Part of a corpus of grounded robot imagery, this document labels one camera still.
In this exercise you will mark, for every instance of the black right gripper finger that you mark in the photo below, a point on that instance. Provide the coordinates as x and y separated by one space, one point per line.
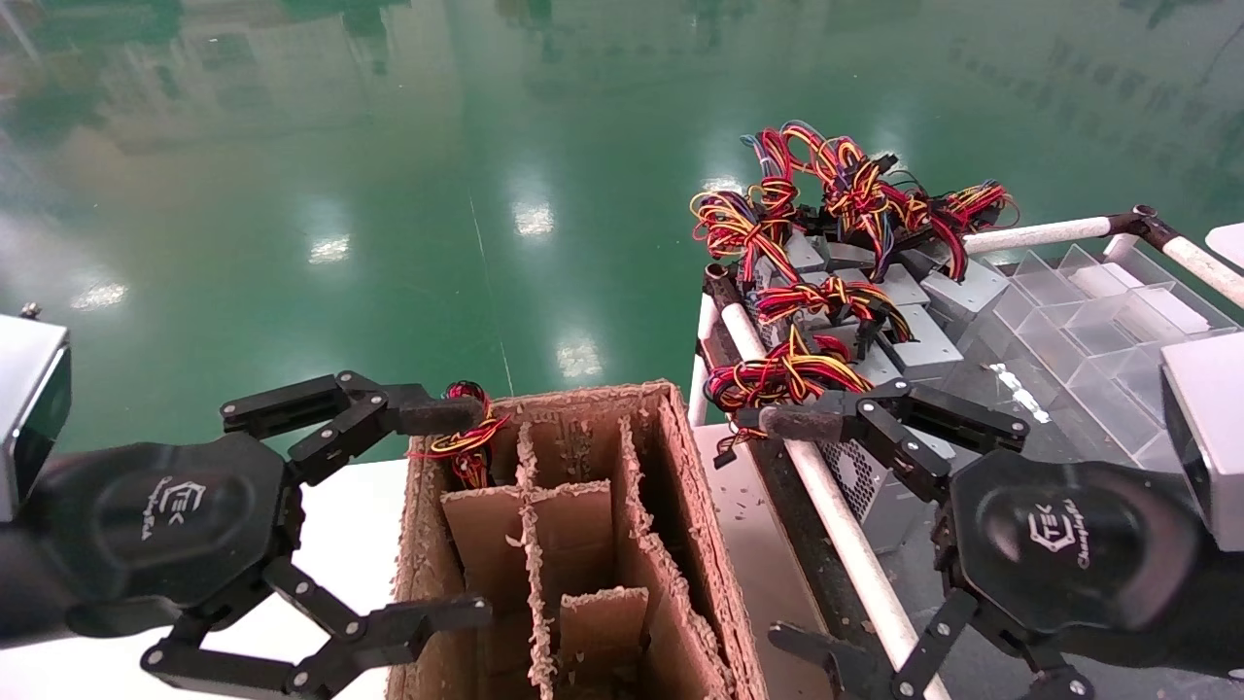
807 423

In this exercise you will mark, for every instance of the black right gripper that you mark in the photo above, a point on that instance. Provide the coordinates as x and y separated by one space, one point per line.
1069 544

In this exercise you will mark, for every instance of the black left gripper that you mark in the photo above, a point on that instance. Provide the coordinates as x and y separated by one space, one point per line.
165 525

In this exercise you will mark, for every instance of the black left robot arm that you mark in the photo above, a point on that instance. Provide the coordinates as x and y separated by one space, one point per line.
15 583

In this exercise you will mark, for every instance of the worn open cardboard box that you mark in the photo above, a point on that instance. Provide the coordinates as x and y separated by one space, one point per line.
423 544

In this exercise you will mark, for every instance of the black metal cart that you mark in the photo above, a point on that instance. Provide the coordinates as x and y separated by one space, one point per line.
802 544

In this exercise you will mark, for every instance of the shredded cardboard divider insert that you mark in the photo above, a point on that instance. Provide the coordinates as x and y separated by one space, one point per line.
583 525

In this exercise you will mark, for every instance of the clear acrylic divider tray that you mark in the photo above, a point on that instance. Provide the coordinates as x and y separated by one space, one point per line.
1079 311

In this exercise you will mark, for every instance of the white cart leg post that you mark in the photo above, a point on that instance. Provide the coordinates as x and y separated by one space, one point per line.
700 379

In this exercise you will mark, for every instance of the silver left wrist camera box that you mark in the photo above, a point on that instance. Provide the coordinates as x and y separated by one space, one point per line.
29 389

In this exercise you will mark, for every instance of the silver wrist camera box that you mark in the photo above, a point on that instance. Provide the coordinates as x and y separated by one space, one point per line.
1210 428
29 389

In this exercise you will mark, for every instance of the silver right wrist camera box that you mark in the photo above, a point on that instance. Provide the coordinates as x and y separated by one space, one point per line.
1210 428

